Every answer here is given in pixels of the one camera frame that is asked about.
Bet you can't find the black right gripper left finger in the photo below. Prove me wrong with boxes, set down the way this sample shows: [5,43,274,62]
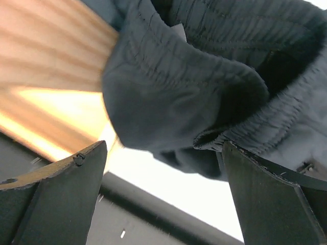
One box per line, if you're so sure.
[1,141,107,245]

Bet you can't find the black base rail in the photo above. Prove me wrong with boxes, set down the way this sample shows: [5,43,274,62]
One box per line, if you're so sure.
[1,135,239,244]

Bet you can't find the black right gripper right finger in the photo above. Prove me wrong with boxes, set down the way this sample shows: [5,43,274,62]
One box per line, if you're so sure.
[222,142,326,245]

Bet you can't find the dark grey shorts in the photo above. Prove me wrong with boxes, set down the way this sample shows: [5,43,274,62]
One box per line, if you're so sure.
[86,1,326,180]

